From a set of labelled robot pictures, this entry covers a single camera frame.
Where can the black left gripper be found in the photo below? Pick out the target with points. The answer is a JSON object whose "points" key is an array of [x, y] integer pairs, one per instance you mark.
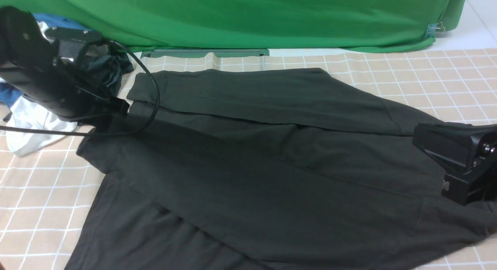
{"points": [[71, 93]]}

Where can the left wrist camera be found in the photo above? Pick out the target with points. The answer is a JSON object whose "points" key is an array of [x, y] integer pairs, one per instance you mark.
{"points": [[76, 44]]}

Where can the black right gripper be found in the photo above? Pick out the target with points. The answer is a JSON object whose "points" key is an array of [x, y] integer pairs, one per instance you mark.
{"points": [[468, 155]]}

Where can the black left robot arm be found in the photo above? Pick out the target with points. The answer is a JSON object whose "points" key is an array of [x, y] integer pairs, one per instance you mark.
{"points": [[19, 33]]}

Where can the green backdrop cloth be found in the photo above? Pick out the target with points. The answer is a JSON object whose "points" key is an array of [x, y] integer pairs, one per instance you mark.
{"points": [[370, 26]]}

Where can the blue binder clip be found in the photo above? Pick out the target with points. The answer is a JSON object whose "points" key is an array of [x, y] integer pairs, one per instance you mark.
{"points": [[435, 29]]}

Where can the dark gray long-sleeve top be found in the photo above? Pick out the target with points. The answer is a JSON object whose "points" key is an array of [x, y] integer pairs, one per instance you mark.
{"points": [[271, 170]]}

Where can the dark teal crumpled garment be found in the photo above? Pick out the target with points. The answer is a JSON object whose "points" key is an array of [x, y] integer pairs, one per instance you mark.
{"points": [[108, 69]]}

